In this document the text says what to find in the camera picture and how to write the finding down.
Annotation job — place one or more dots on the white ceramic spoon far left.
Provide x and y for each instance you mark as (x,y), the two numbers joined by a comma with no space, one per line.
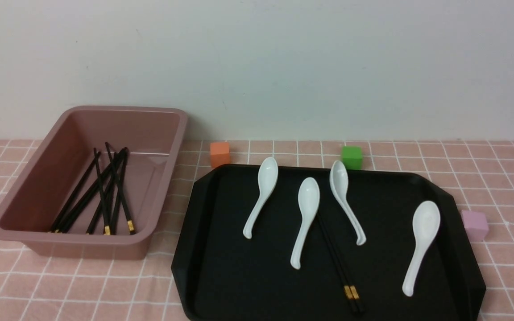
(267,179)

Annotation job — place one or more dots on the white ceramic spoon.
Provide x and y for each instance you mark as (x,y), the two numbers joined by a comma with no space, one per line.
(426,224)
(267,179)
(308,204)
(339,186)

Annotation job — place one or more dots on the orange cube block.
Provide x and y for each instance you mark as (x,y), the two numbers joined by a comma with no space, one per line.
(219,153)

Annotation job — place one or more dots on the green cube block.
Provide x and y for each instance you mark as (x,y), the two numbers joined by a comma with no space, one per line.
(352,157)

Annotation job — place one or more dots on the pink plastic bin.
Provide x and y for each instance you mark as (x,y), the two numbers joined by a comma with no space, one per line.
(153,137)

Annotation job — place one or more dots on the black plastic tray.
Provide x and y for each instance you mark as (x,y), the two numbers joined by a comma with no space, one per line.
(222,276)

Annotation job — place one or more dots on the black chopstick in bin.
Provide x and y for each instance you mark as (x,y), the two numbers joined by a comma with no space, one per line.
(90,180)
(103,199)
(108,192)
(124,203)
(70,213)
(118,201)

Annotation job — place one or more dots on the black chopstick gold band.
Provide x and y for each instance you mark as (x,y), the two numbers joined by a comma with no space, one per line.
(335,260)
(345,268)

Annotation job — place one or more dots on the white ceramic spoon far right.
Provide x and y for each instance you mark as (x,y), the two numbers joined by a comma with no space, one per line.
(426,224)

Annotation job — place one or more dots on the pink cube block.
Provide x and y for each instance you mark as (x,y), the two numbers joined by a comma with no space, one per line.
(475,224)

